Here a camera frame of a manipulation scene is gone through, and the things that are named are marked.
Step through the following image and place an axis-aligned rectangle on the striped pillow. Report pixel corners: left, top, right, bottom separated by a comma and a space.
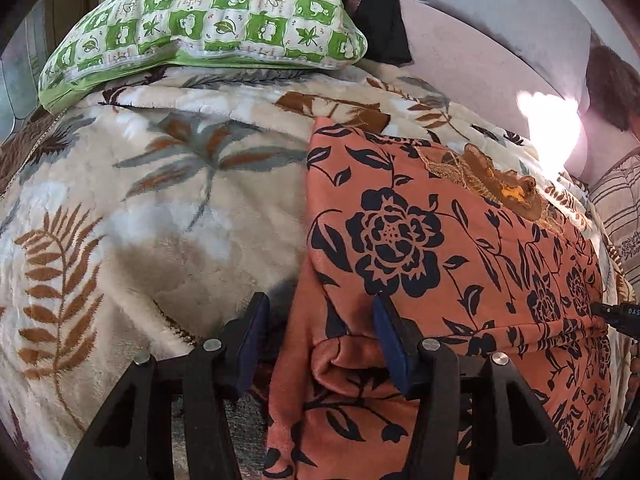
587, 152, 640, 286

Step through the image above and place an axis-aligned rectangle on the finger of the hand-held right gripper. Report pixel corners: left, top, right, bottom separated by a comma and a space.
591, 301, 640, 333

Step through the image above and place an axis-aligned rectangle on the green checked pillow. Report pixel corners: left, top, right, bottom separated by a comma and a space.
39, 0, 368, 113

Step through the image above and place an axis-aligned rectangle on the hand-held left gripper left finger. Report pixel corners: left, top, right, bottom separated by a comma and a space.
62, 291, 273, 480

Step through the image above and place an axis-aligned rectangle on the black cloth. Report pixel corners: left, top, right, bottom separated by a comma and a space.
310, 0, 412, 66

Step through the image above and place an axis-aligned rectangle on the pink bed sheet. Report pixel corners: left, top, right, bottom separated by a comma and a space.
360, 0, 596, 181

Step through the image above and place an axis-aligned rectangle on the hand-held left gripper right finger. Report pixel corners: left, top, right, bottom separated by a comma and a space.
372, 294, 583, 480

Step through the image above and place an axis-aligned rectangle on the grey pillow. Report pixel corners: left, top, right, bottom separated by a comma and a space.
406, 0, 593, 116

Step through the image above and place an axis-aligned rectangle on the orange floral garment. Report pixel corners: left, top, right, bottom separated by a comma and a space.
262, 117, 618, 480

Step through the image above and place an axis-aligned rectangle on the cream leaf-print blanket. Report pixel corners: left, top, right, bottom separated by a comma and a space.
0, 62, 640, 480

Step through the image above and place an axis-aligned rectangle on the brown furry cushion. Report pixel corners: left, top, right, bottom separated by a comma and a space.
585, 45, 640, 133

